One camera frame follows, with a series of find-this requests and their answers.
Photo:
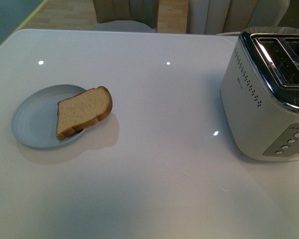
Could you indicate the slice of brown bread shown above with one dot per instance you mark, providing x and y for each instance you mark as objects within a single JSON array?
[{"x": 82, "y": 111}]

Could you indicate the light blue round plate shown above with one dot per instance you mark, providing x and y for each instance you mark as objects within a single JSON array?
[{"x": 35, "y": 120}]

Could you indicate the beige upholstered chair left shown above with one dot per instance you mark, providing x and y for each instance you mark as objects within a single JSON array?
[{"x": 126, "y": 15}]

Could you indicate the beige upholstered chair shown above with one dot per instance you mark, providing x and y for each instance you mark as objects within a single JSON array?
[
  {"x": 221, "y": 16},
  {"x": 126, "y": 15}
]

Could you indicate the white chrome two-slot toaster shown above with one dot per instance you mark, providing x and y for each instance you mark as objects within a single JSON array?
[{"x": 260, "y": 93}]

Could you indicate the beige upholstered chair right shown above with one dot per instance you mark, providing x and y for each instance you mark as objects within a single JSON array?
[{"x": 221, "y": 16}]

